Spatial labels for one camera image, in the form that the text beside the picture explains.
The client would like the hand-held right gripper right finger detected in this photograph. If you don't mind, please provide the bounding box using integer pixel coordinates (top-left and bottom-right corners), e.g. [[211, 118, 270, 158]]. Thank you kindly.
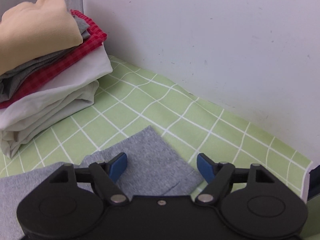
[[195, 152, 282, 207]]

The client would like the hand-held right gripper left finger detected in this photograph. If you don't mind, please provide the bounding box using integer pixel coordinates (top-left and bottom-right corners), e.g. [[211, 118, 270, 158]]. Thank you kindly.
[[41, 152, 130, 207]]

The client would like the light grey knit garment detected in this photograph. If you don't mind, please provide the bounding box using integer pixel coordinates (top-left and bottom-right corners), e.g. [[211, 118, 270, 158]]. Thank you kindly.
[[0, 125, 203, 240]]

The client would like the green checked bed sheet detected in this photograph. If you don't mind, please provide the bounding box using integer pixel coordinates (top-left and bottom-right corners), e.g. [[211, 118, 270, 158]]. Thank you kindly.
[[0, 54, 313, 240]]

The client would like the off-white folded cloth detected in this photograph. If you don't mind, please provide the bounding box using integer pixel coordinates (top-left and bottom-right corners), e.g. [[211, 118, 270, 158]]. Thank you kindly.
[[0, 79, 100, 159]]

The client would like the white folded cloth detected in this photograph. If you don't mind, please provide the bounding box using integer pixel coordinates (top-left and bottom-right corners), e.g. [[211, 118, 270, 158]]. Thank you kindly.
[[0, 45, 114, 131]]

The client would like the dark blue object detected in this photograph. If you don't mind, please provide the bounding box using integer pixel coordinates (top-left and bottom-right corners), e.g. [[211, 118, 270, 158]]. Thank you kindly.
[[306, 163, 320, 202]]

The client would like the red checked folded cloth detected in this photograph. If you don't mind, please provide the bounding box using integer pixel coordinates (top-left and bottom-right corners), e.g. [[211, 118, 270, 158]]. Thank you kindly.
[[0, 9, 108, 110]]

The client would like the dark grey folded cloth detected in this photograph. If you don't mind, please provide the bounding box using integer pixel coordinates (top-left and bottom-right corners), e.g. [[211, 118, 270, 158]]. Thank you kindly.
[[0, 15, 91, 103]]

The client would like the peach folded cloth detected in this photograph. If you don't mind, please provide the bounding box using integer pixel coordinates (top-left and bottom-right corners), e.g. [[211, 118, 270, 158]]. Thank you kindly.
[[0, 0, 84, 77]]

